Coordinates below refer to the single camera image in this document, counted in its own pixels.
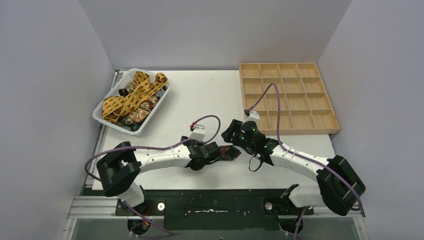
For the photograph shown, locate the dark floral tie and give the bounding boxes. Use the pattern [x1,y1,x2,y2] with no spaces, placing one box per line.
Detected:
[212,145,241,163]

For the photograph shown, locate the wooden compartment tray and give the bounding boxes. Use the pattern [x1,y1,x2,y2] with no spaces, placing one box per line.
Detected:
[239,62,340,135]

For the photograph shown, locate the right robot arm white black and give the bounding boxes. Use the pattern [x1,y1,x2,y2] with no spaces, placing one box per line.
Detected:
[221,119,366,216]

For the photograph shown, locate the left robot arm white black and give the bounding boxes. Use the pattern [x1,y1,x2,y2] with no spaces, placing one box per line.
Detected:
[96,138,221,215]

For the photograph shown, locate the beige floral tie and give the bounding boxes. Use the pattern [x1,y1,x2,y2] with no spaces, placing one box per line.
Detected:
[116,80,166,125]

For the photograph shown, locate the yellow patterned tie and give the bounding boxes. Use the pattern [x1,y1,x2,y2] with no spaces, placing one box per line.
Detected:
[101,70,168,125]

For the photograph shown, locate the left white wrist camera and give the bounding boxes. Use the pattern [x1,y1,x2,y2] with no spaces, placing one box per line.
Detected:
[189,123,206,142]

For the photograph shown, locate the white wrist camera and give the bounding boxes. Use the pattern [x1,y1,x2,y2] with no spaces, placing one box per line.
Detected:
[189,123,206,142]
[244,110,260,123]

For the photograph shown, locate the thin black cable loop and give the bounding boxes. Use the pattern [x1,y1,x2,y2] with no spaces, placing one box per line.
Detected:
[248,155,264,173]

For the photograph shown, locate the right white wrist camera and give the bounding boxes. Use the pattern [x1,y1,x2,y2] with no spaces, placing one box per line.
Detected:
[244,110,260,123]

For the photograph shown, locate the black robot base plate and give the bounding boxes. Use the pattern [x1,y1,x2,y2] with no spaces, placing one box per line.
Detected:
[114,188,305,234]

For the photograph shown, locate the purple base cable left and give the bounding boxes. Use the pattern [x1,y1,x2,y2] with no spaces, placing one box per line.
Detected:
[120,202,176,239]

